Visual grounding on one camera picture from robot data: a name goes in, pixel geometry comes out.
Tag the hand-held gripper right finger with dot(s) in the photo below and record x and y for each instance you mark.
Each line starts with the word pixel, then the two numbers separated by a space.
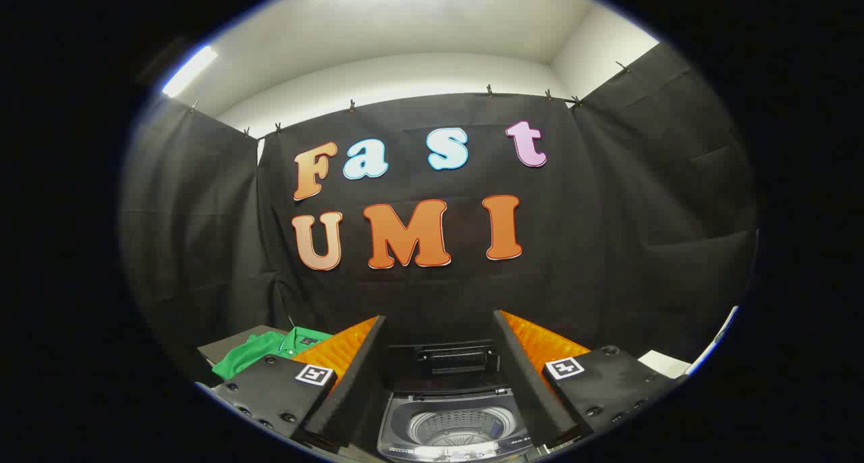
pixel 530 389

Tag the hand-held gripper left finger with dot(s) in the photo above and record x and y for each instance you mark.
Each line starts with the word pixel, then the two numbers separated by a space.
pixel 351 389

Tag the grey washing machine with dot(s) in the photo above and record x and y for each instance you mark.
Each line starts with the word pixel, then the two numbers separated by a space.
pixel 395 422

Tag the green polo shirt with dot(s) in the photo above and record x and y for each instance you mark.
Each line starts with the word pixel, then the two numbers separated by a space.
pixel 250 358

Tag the grey cabinet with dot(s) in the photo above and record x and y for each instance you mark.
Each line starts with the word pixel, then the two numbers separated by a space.
pixel 226 345

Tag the white sheet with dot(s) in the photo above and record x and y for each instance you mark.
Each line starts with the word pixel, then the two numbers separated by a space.
pixel 665 364

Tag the black backdrop cloth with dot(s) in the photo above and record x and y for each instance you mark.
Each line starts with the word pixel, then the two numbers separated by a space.
pixel 607 247

